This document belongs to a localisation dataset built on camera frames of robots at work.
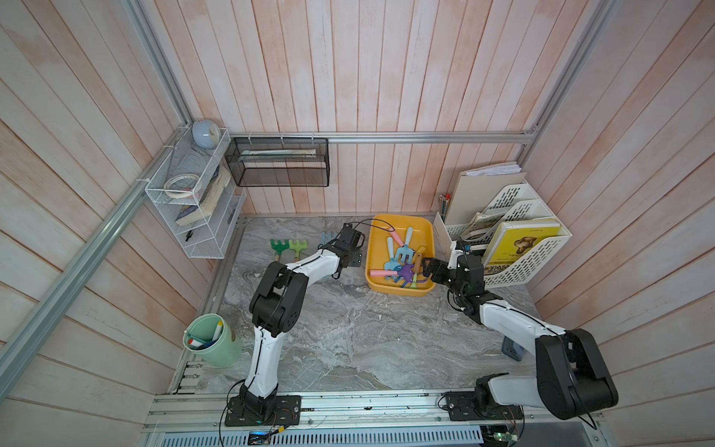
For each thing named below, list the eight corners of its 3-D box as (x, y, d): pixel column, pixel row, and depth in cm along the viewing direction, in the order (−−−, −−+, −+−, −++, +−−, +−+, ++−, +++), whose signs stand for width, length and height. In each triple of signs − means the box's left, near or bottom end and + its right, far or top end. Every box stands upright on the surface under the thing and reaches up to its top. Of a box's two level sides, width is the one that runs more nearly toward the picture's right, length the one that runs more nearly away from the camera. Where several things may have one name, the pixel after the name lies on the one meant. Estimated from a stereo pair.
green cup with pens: (202, 367, 83) (177, 351, 71) (213, 333, 89) (192, 314, 77) (240, 367, 83) (221, 351, 71) (248, 333, 89) (232, 314, 77)
